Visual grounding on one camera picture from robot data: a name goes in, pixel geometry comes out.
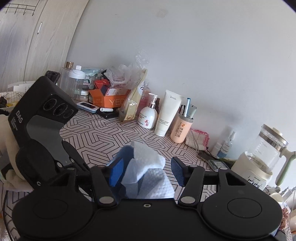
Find small clear plastic box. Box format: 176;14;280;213
208;160;228;172

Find pink toothbrush holder cup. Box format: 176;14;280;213
170;114;194;144

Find grey white small device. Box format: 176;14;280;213
76;101;100;113

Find white small tube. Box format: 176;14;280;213
100;108;113;113

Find white pump lotion bottle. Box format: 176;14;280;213
137;93;158;130

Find left gloved hand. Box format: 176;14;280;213
1;114;33;192

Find white paper towel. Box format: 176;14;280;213
121;141;175;200

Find white cream tube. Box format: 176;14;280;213
154;90;183;137

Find clear white-lid bottle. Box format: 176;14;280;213
66;65;86;100

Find small white spray bottle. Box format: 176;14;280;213
217;131;236;159

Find black flat case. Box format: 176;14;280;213
96;108;119;119

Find beige powder bag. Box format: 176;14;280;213
119;69;147;121

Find small white pill bottle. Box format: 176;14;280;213
211;142;222;157

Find glass electric kettle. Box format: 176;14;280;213
231;124;295;190

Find clear gold-cap bottle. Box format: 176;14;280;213
59;61;74;96

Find white pink-edged cloth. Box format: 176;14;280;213
185;128;209;150

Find blue white toothbrush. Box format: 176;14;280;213
183;97;191;117

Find orange cardboard box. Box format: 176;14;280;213
89;88;130;108

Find clear plastic bag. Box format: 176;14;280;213
104;50;149;90

